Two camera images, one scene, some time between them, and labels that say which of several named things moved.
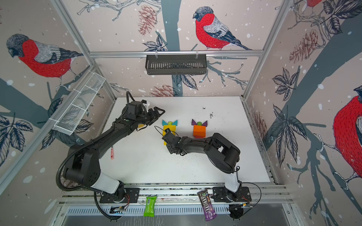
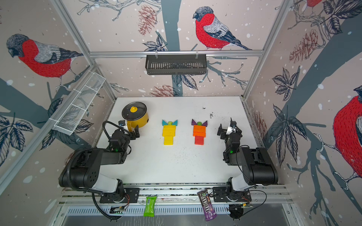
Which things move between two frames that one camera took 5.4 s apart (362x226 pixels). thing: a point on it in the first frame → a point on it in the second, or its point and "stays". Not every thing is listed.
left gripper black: x=157 y=115 → x=136 y=132
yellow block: x=172 y=127 stays
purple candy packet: x=209 y=210 stays
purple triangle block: x=205 y=124 stays
